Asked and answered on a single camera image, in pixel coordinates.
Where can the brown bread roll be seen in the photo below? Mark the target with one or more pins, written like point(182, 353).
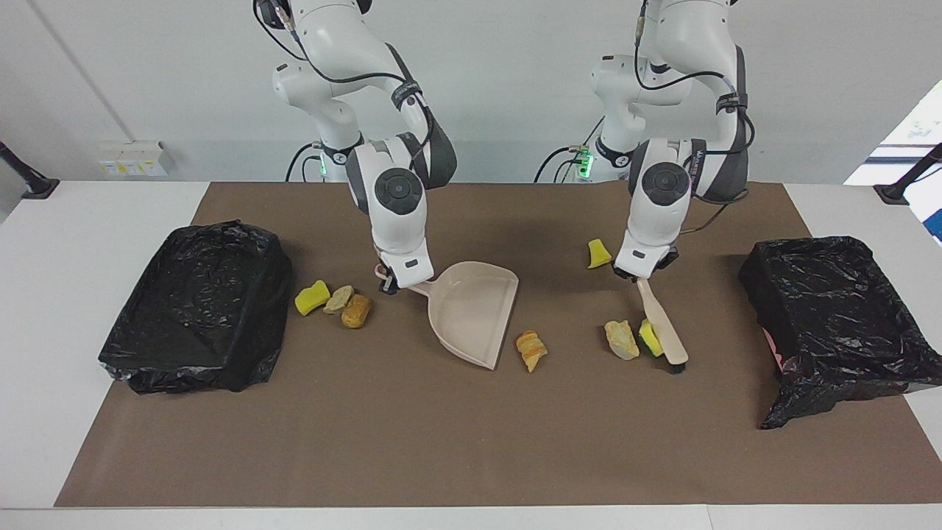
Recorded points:
point(356, 311)

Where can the black stand base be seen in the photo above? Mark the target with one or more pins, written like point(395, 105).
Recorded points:
point(901, 190)
point(33, 184)

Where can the striped orange croissant piece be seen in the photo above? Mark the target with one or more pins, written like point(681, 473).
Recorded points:
point(531, 352)

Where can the large yellow sponge piece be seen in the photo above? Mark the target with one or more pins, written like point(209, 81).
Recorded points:
point(649, 337)

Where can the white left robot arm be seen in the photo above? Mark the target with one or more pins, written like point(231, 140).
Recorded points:
point(659, 221)

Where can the pink plastic bin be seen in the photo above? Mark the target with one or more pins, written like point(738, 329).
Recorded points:
point(773, 346)

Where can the pale rounded bread chunk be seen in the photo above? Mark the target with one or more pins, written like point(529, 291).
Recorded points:
point(339, 299)

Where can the pale angular bread chunk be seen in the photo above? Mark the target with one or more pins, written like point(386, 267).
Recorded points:
point(622, 340)

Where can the brown table mat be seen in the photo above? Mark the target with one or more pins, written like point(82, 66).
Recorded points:
point(471, 456)

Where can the small yellow sponge piece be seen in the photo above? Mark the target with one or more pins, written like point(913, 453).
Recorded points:
point(599, 255)

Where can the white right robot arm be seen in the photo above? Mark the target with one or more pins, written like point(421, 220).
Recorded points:
point(397, 221)

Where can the white wall socket box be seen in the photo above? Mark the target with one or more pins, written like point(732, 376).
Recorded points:
point(132, 158)

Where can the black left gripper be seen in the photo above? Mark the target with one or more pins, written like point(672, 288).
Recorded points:
point(664, 260)

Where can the beige plastic dustpan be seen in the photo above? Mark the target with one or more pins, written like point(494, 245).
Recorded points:
point(471, 309)

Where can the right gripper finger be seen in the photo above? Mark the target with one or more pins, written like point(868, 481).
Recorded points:
point(390, 285)

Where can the black trash bag over bin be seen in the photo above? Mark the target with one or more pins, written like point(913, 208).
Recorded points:
point(191, 316)
point(839, 316)

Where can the beige hand brush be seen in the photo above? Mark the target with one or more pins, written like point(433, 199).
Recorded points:
point(662, 324)

